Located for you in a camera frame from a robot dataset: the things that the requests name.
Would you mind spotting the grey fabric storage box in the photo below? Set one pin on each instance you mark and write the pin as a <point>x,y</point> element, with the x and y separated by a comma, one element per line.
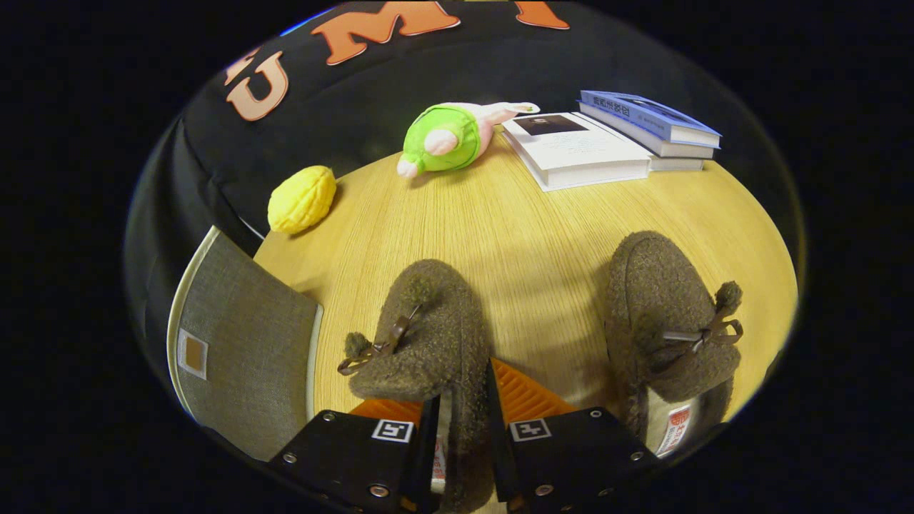
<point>250,357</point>

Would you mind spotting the white book with dark photo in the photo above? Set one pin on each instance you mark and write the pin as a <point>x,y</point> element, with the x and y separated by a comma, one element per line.
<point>578,153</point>

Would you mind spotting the yellow walnut-shaped toy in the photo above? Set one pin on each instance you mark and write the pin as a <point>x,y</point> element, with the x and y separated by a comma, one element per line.
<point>300,200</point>

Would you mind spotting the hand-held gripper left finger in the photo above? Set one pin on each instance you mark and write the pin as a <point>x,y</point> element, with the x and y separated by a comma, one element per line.
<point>421,464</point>

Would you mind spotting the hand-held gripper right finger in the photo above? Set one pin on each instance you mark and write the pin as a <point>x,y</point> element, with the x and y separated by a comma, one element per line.
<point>500,457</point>

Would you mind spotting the brown fuzzy shoe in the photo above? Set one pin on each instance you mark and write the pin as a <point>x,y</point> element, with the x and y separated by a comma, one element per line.
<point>650,285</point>
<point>443,314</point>

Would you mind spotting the blue cover book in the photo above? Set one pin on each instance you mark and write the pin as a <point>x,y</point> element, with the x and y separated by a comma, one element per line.
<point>643,114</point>
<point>682,151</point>

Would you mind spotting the black backdrop cloth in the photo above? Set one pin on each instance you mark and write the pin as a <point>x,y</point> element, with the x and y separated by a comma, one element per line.
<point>357,114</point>

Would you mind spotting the green and pink plush toy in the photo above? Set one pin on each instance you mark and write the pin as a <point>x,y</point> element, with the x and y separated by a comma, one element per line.
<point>443,139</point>

